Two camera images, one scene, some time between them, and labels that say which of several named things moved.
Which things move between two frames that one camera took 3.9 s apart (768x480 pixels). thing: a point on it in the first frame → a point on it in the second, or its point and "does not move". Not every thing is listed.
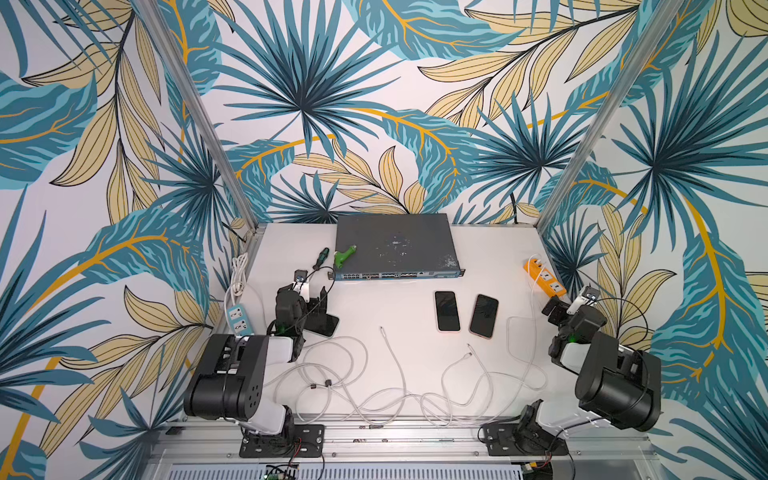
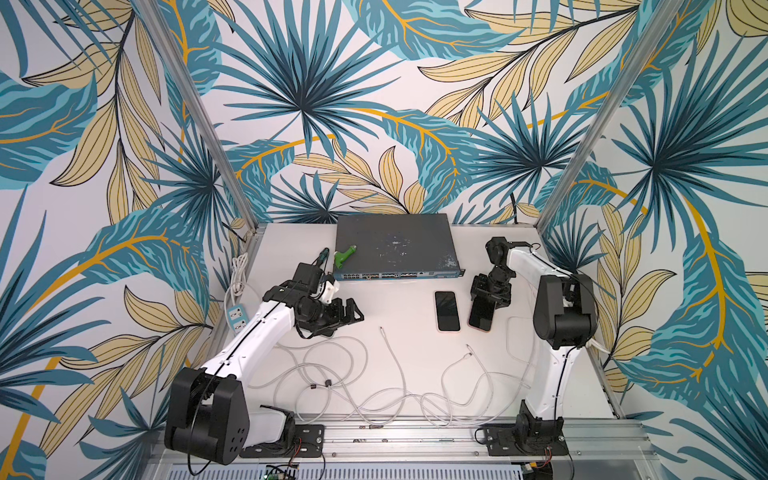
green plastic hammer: [341, 256] does not move
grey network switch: [397, 246] does not move
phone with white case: [447, 311] does not move
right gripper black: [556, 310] → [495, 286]
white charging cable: [491, 373] → [472, 418]
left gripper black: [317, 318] does not move
